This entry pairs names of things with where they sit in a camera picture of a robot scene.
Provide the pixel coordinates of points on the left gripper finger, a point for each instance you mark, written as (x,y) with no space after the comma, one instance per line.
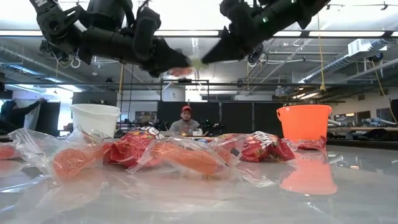
(175,59)
(160,71)

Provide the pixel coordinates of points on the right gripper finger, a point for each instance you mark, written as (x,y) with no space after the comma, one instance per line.
(228,49)

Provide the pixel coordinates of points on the orange gummy clear wrapper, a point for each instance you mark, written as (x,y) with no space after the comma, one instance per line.
(189,160)
(73,160)
(93,138)
(6,152)
(180,71)

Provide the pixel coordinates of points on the green gummy clear wrapper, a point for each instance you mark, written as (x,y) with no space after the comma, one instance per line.
(199,63)

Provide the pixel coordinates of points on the red Skittles pack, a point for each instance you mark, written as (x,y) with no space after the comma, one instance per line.
(228,137)
(130,144)
(270,151)
(311,143)

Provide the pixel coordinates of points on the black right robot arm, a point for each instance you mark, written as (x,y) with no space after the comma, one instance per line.
(311,9)

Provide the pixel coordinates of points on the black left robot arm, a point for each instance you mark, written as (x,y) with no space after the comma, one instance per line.
(53,21)

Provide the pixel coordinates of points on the ceiling light strip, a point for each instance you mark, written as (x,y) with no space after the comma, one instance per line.
(186,33)
(342,33)
(18,33)

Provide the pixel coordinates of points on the person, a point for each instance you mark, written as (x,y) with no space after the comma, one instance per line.
(14,115)
(186,126)

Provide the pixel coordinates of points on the black partition panels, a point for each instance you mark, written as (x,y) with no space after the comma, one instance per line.
(236,116)

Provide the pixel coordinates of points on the white skull bucket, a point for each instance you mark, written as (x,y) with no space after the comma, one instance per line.
(94,119)

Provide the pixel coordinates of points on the white ceiling unit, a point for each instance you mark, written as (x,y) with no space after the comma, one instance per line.
(360,46)

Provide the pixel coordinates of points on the orange jack-o-lantern bucket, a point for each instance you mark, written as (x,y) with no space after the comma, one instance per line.
(304,123)

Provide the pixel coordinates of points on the white curtain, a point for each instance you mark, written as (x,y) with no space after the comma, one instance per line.
(31,119)

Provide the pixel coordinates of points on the cluttered workbench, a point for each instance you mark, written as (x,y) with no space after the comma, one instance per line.
(367,133)

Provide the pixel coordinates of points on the black wall panel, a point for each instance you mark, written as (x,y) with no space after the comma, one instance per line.
(93,98)

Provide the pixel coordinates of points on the silver ventilation duct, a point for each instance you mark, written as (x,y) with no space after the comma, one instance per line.
(339,63)

